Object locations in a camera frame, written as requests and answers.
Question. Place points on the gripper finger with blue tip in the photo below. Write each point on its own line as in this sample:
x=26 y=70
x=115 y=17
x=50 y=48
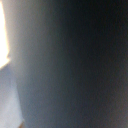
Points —
x=8 y=96

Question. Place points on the dark blue book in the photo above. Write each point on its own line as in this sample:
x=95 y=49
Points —
x=83 y=66

